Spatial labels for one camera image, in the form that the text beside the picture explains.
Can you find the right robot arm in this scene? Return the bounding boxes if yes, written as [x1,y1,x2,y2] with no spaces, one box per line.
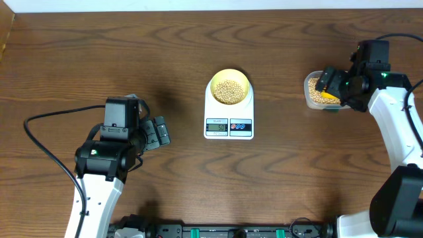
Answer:
[315,36,422,238]

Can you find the white digital kitchen scale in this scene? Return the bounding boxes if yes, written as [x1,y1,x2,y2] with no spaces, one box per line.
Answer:
[204,79,254,140]

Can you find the yellow measuring scoop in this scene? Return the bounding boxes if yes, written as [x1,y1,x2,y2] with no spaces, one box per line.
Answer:
[321,88,338,100]

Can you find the soybeans in container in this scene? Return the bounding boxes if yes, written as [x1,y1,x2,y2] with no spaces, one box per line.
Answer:
[308,77,340,104]

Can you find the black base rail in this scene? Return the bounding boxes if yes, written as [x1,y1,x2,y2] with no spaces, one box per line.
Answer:
[106,214,337,238]

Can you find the clear plastic container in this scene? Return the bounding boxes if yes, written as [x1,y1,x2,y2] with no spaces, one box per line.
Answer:
[304,71,349,110]

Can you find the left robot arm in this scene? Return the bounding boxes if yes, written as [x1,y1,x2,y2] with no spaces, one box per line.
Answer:
[65,95,171,237]

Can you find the yellow bowl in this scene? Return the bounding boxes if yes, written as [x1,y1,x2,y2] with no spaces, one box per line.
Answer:
[210,69,250,105]

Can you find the soybeans in yellow bowl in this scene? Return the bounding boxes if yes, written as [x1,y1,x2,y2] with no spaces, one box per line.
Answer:
[213,80,246,104]

